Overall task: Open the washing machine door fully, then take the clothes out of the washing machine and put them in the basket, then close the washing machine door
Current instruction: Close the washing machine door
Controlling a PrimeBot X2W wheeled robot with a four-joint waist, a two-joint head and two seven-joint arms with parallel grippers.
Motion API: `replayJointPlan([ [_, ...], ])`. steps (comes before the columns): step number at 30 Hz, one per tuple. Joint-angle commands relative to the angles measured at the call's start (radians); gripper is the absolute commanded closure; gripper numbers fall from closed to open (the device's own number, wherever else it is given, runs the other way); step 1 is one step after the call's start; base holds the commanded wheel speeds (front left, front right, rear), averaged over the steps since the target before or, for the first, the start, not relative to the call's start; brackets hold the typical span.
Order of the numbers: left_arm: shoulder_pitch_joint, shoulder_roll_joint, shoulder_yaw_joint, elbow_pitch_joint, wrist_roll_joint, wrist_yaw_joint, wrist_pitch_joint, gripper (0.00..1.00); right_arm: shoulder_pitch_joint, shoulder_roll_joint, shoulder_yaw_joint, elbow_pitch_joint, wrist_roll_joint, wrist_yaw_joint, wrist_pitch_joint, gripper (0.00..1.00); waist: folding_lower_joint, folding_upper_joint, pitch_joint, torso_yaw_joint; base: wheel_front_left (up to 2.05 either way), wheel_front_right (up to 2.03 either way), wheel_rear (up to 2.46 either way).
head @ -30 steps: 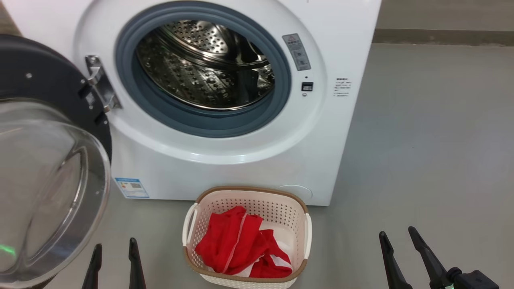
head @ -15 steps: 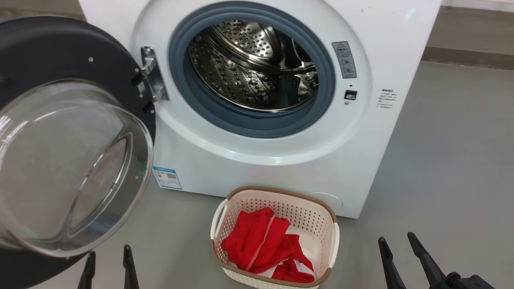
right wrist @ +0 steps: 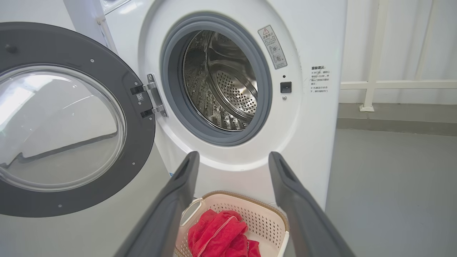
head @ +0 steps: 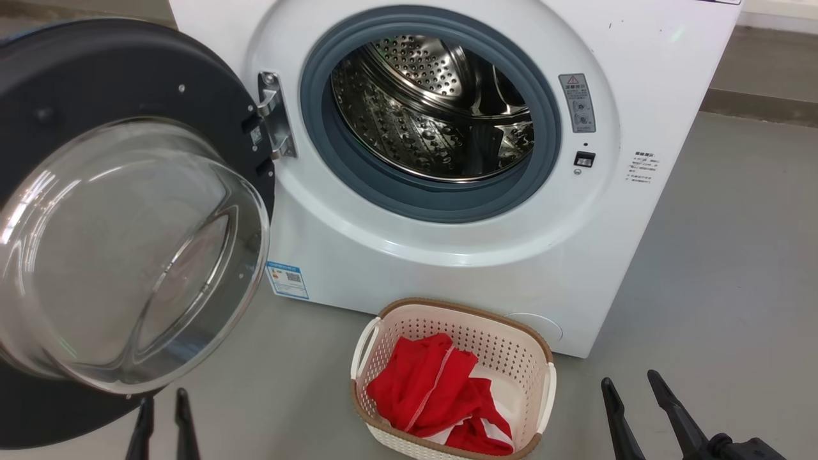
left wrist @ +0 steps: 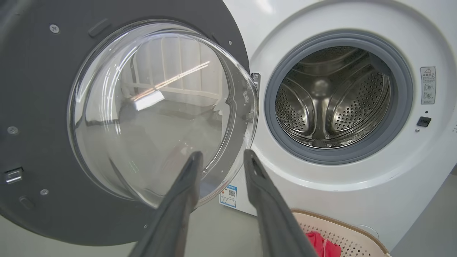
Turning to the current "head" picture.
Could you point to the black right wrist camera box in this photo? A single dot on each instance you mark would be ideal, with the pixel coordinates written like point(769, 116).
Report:
point(748, 448)

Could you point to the black round glass washer door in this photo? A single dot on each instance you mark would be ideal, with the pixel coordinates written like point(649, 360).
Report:
point(96, 76)

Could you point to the cream basket with brown rim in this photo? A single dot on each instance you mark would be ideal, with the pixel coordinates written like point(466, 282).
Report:
point(511, 345)

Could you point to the black door latch socket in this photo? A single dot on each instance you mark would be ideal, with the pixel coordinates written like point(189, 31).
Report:
point(584, 159)

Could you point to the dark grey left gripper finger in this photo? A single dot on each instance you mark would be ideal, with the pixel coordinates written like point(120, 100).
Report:
point(142, 434)
point(186, 434)

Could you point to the white front-load washing machine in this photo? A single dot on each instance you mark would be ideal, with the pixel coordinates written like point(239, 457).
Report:
point(575, 255)

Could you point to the red and white garment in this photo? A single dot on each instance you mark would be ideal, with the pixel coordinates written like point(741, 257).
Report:
point(415, 383)

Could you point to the grey warning sticker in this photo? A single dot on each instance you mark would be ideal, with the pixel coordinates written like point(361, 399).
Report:
point(577, 102)

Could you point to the metal door hinge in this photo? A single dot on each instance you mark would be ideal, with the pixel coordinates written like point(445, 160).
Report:
point(278, 121)

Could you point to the blue energy label sticker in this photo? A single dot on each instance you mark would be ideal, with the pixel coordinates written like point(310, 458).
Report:
point(287, 280)

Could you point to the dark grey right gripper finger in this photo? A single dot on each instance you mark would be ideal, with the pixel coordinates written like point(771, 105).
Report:
point(680, 425)
point(623, 428)

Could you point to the round white filter cover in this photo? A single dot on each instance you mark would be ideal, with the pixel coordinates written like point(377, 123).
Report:
point(543, 326)

